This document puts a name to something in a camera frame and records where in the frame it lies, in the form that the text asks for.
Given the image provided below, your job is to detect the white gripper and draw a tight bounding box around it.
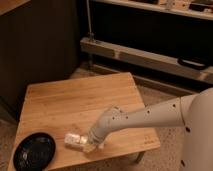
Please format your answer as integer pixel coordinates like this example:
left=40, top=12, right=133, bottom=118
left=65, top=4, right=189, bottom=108
left=83, top=125, right=106, bottom=153

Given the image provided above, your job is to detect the clear plastic bottle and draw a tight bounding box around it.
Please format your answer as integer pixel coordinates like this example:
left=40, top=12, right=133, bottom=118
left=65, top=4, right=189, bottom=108
left=64, top=133, right=104, bottom=150

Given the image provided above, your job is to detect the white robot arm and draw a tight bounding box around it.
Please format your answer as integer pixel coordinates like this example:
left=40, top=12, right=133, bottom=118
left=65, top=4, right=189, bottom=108
left=87, top=88, right=213, bottom=171

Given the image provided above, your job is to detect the black ceramic bowl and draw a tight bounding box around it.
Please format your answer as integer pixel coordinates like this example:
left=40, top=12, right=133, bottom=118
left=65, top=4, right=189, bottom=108
left=13, top=132, right=56, bottom=171

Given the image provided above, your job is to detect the wooden table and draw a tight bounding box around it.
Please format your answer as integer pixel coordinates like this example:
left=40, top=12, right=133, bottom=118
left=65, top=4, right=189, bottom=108
left=14, top=73, right=160, bottom=170

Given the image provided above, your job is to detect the long wooden beam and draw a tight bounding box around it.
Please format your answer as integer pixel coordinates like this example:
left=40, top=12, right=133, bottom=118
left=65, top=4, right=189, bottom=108
left=80, top=37, right=213, bottom=84

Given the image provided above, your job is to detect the metal pole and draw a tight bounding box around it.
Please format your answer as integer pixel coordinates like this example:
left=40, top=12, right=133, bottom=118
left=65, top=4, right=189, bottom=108
left=86, top=0, right=94, bottom=42

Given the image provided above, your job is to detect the wooden shelf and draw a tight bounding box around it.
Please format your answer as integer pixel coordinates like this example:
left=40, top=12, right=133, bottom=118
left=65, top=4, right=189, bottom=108
left=93, top=0, right=213, bottom=21

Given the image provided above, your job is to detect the black handle object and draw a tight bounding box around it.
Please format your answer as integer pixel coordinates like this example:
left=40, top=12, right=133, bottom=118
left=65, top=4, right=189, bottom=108
left=177, top=58, right=210, bottom=70

